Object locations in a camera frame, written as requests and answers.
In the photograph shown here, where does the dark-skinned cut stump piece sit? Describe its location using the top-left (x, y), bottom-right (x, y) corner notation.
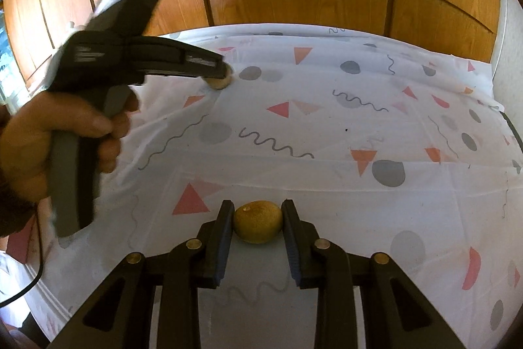
top-left (203, 68), bottom-right (233, 90)

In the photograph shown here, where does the green-yellow kiwi fruit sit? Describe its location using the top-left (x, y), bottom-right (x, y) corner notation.
top-left (233, 200), bottom-right (283, 244)

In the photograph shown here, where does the person's left hand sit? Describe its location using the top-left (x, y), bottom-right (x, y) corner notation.
top-left (0, 88), bottom-right (141, 205)

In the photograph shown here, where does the patterned white tablecloth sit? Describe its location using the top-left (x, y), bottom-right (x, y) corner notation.
top-left (28, 25), bottom-right (522, 348)

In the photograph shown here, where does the pink rimmed cardboard tray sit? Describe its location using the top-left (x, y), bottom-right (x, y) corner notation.
top-left (5, 215), bottom-right (36, 265)

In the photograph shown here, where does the black cable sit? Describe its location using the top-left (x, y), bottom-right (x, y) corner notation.
top-left (0, 209), bottom-right (45, 308)

